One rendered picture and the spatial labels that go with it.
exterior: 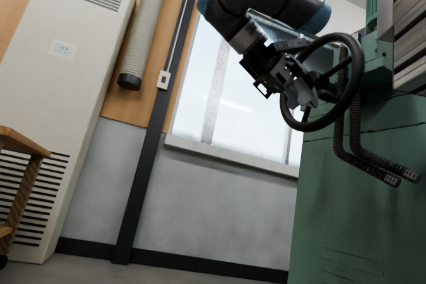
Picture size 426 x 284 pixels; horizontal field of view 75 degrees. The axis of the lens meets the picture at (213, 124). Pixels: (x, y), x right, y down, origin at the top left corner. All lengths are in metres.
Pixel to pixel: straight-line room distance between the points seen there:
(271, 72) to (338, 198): 0.46
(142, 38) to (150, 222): 1.23
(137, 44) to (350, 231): 1.65
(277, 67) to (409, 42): 0.30
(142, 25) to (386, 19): 1.79
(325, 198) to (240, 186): 1.27
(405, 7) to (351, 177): 0.57
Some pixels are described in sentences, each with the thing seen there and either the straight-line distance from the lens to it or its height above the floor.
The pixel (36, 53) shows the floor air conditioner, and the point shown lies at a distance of 1.88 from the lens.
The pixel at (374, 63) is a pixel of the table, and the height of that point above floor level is 0.86.
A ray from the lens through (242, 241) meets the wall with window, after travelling 2.18.
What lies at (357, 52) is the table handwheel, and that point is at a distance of 0.77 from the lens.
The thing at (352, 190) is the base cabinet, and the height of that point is 0.54.
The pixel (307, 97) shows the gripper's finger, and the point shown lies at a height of 0.70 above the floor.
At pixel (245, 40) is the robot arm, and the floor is 0.78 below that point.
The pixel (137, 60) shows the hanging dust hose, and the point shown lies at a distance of 1.95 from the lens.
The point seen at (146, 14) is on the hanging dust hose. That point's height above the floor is 1.60.
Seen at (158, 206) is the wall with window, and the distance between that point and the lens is 1.98.
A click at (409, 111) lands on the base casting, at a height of 0.75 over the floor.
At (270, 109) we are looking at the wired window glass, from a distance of 2.45.
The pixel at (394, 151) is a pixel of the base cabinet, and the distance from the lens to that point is 0.84.
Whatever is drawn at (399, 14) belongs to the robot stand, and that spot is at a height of 0.69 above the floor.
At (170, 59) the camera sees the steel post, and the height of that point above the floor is 1.38.
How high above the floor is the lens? 0.43
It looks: 16 degrees up
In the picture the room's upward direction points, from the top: 11 degrees clockwise
